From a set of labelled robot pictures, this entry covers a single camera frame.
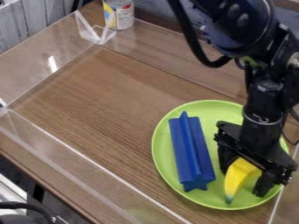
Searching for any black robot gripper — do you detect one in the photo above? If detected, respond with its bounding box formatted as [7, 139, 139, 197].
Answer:
[214, 109, 298, 197]

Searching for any blue star-shaped block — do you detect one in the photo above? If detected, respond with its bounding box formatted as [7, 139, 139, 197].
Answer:
[168, 111, 216, 192]

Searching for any yellow toy banana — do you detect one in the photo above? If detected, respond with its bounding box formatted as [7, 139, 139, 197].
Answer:
[223, 157, 262, 204]

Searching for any clear acrylic enclosure wall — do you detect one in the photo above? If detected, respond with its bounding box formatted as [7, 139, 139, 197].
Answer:
[0, 10, 299, 224]

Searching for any black cable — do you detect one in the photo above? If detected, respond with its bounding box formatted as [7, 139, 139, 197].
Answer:
[0, 200, 56, 224]

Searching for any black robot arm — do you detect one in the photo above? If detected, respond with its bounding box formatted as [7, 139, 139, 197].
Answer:
[167, 0, 299, 197]

